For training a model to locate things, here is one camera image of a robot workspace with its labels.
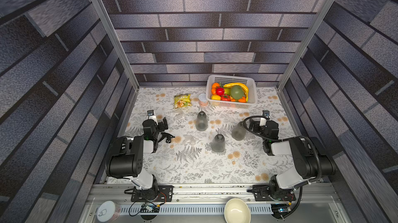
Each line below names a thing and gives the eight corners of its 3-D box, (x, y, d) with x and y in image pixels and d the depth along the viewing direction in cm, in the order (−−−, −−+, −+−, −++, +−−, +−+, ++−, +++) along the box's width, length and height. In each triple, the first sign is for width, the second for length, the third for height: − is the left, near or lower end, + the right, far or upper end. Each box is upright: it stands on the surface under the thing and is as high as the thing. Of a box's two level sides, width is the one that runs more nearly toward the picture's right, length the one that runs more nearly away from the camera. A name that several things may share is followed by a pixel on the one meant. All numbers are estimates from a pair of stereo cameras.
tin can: (200, 108, 109) (199, 100, 102) (198, 100, 114) (197, 92, 107) (207, 106, 110) (207, 98, 103) (204, 99, 114) (205, 90, 107)
